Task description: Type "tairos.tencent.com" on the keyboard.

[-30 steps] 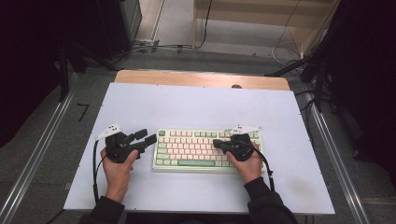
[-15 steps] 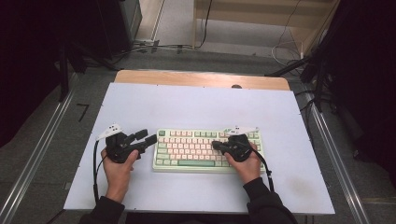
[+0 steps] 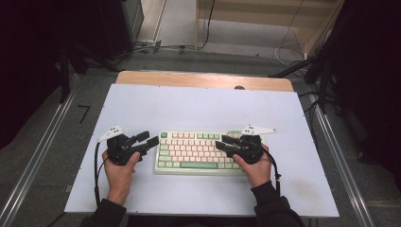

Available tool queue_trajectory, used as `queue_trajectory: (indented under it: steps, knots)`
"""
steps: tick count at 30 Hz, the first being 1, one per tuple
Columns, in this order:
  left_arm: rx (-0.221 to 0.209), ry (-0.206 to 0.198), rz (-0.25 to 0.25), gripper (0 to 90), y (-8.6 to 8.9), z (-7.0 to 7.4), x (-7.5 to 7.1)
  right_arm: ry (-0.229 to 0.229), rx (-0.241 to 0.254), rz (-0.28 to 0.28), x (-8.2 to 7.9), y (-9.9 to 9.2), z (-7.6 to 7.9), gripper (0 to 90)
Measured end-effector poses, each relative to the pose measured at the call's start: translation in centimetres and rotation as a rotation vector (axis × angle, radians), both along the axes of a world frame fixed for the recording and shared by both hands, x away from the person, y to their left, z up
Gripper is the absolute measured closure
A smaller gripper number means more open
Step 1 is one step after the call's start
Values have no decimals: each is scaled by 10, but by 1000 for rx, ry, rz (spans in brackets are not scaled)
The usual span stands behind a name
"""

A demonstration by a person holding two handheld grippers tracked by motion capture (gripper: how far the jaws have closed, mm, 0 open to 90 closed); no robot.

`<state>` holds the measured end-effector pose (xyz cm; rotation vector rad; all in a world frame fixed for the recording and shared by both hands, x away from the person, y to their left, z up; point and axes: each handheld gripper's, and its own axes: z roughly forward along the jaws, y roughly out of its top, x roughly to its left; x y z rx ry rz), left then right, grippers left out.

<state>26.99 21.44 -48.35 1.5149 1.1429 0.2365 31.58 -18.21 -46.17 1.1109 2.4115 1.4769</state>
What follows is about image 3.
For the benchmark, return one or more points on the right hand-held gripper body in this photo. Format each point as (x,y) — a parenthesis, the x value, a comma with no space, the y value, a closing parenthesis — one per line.
(250,149)

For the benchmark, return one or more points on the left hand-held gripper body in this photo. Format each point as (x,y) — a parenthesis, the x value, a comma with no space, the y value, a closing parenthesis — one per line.
(119,151)

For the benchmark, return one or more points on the green and cream keyboard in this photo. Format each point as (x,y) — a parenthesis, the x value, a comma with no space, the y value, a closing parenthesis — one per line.
(189,151)

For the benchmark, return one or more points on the person's right hand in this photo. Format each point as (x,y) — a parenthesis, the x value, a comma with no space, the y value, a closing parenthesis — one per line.
(258,173)

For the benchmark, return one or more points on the person's left hand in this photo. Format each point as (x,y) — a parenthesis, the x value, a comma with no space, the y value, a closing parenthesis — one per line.
(119,178)

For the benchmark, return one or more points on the wooden table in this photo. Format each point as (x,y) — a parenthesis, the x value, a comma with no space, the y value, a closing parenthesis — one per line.
(189,79)

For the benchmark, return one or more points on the black metal stand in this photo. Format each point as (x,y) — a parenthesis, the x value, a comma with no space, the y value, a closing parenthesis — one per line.
(323,85)
(64,75)

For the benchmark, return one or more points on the black cabinet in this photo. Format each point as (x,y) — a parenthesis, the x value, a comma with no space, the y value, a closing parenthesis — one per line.
(119,25)

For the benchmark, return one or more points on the light wooden shelf unit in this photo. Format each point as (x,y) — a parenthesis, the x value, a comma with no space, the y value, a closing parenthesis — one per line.
(252,15)

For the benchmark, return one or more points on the dark curtain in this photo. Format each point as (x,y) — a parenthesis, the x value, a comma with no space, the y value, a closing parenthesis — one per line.
(22,63)

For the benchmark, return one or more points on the metal floor rail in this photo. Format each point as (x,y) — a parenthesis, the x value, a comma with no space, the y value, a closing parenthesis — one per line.
(343,164)
(34,164)

